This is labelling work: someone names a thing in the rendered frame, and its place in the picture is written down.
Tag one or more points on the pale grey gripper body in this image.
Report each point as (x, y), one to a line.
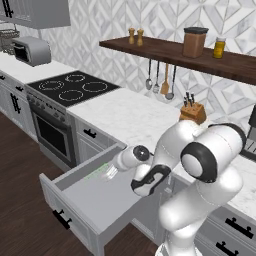
(111, 172)

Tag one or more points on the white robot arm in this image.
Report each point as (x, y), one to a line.
(196, 196)

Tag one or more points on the open grey drawer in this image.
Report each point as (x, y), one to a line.
(96, 200)

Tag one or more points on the grey drawer front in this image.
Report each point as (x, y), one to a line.
(238, 223)
(213, 245)
(100, 131)

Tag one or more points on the grey cupboard door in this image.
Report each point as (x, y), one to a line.
(148, 213)
(87, 150)

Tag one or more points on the black glass hob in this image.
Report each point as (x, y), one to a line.
(71, 87)

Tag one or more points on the hanging metal whisk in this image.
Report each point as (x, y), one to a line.
(156, 87)

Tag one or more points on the hanging metal spoon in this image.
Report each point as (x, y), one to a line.
(148, 83)

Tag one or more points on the hanging metal ladle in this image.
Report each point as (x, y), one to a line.
(170, 94)

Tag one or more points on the hanging wooden spatula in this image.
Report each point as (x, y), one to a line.
(164, 87)

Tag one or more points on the wooden knife block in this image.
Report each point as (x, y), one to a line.
(193, 113)

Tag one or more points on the grey base cupboards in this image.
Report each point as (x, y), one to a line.
(10, 100)

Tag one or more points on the dark wooden shelf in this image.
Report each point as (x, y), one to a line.
(186, 58)

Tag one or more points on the wooden shaker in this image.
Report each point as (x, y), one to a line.
(132, 36)
(140, 38)

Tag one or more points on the black coffee machine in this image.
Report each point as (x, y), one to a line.
(250, 140)

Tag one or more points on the grey toaster oven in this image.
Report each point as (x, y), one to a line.
(33, 50)

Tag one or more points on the brown canister black lid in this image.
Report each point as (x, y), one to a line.
(194, 43)

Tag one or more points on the yellow jar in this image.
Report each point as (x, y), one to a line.
(219, 49)

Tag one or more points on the grey wall cupboard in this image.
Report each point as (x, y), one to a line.
(40, 13)

